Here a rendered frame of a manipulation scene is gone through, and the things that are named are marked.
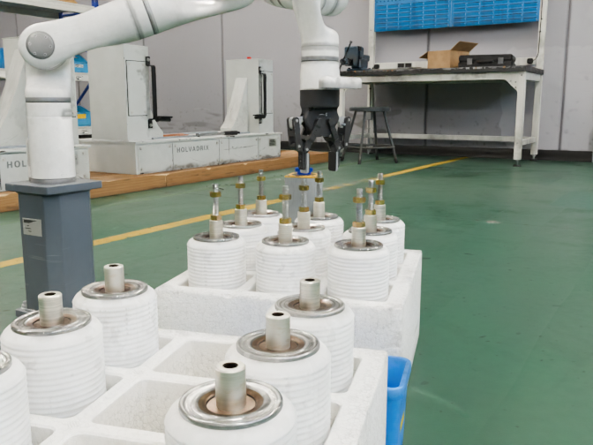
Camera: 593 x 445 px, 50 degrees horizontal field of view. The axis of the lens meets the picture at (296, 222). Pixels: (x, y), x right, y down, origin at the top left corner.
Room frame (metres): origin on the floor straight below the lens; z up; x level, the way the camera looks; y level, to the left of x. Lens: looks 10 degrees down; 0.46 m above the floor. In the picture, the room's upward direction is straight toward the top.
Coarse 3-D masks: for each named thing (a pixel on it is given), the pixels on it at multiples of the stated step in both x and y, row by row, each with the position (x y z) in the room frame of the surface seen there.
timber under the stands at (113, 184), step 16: (256, 160) 4.58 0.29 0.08; (272, 160) 4.62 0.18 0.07; (288, 160) 4.80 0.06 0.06; (320, 160) 5.23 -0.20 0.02; (96, 176) 3.51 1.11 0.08; (112, 176) 3.52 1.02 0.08; (128, 176) 3.52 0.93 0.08; (144, 176) 3.52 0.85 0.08; (160, 176) 3.62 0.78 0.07; (176, 176) 3.74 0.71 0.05; (192, 176) 3.87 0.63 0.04; (208, 176) 3.99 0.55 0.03; (224, 176) 4.13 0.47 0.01; (0, 192) 2.83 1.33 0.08; (16, 192) 2.84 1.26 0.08; (96, 192) 3.23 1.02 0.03; (112, 192) 3.32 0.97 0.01; (0, 208) 2.77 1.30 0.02; (16, 208) 2.83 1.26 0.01
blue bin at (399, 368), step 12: (396, 360) 0.83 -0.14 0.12; (408, 360) 0.82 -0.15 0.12; (396, 372) 0.83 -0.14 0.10; (408, 372) 0.79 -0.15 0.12; (396, 384) 0.83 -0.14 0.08; (396, 396) 0.73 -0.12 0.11; (396, 408) 0.74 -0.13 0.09; (396, 420) 0.74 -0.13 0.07; (396, 432) 0.74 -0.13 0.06; (396, 444) 0.74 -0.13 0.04
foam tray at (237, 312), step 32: (416, 256) 1.19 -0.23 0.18; (160, 288) 0.97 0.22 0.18; (192, 288) 0.97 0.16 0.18; (320, 288) 0.97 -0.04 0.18; (416, 288) 1.12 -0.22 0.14; (160, 320) 0.97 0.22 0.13; (192, 320) 0.95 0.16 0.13; (224, 320) 0.94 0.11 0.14; (256, 320) 0.92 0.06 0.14; (384, 320) 0.87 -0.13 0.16; (416, 320) 1.14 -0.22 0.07
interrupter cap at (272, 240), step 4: (272, 236) 1.02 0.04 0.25; (276, 236) 1.02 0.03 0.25; (292, 236) 1.02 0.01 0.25; (296, 236) 1.02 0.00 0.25; (300, 236) 1.02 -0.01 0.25; (264, 240) 0.98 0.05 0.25; (268, 240) 0.99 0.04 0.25; (272, 240) 0.99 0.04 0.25; (276, 240) 1.00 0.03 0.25; (292, 240) 1.00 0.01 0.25; (296, 240) 1.00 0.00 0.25; (300, 240) 0.99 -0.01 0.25; (304, 240) 0.99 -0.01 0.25; (308, 240) 0.98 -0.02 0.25; (264, 244) 0.97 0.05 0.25; (268, 244) 0.96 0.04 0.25; (272, 244) 0.96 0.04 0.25; (276, 244) 0.96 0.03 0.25; (280, 244) 0.96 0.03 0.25; (284, 244) 0.96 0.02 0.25; (288, 244) 0.96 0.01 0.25; (292, 244) 0.96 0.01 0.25; (296, 244) 0.96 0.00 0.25; (300, 244) 0.96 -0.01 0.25; (304, 244) 0.97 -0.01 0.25
